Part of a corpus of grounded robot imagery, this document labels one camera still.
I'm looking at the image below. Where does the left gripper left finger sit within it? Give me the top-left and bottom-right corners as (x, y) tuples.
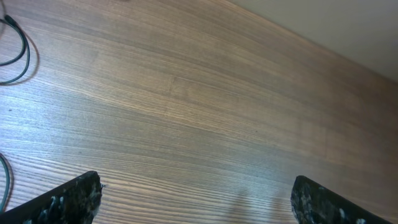
(1, 170), (103, 224)

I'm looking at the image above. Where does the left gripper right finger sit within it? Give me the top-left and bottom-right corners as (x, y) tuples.
(290, 175), (390, 224)

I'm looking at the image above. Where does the thick black USB cable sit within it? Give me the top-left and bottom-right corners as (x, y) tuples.
(0, 154), (11, 214)

